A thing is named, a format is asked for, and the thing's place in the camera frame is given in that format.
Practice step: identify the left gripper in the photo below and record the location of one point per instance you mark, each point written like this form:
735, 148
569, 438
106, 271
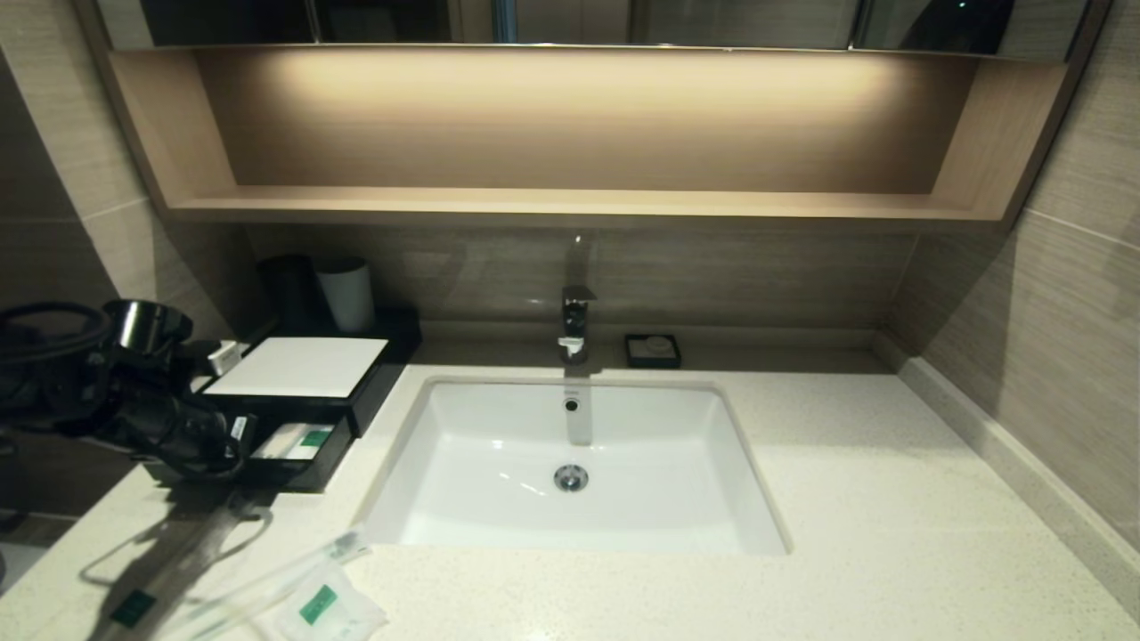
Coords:
174, 423

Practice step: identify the grey plastic cup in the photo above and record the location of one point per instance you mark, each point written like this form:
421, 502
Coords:
349, 298

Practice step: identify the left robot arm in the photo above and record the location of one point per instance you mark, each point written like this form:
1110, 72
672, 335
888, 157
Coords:
134, 325

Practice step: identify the black amenity drawer box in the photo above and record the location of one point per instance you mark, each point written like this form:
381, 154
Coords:
392, 356

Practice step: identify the plain white long packet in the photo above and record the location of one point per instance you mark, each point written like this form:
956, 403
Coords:
272, 442

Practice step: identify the flat white packet green label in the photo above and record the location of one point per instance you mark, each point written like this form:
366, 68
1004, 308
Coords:
312, 439

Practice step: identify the wrapped toothbrush clear sleeve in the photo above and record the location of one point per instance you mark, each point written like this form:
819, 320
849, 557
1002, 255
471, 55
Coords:
343, 545

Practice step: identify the black cup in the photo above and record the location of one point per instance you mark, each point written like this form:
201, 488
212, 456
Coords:
287, 285

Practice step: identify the small sachet green label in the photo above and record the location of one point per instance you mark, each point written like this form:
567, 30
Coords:
321, 604

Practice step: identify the wrapped toothbrush green label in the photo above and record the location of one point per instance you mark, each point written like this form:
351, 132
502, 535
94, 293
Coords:
134, 608

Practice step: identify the chrome sink drain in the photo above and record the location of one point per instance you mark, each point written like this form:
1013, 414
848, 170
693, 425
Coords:
571, 478

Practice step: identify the chrome faucet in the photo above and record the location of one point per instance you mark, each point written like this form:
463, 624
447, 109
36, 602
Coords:
576, 320

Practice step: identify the black soap dish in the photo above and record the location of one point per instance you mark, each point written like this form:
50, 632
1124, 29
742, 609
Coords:
634, 356

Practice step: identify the white sink basin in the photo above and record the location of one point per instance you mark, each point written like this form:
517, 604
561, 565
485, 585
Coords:
659, 481

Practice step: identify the round soap bar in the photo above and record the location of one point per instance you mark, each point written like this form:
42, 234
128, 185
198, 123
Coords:
658, 344

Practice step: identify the mirror cabinet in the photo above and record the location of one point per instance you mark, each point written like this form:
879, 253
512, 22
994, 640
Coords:
712, 22

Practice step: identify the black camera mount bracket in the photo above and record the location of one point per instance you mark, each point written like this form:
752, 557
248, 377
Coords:
196, 361

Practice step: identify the wooden wall shelf niche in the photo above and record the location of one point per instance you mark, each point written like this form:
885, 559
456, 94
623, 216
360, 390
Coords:
579, 205

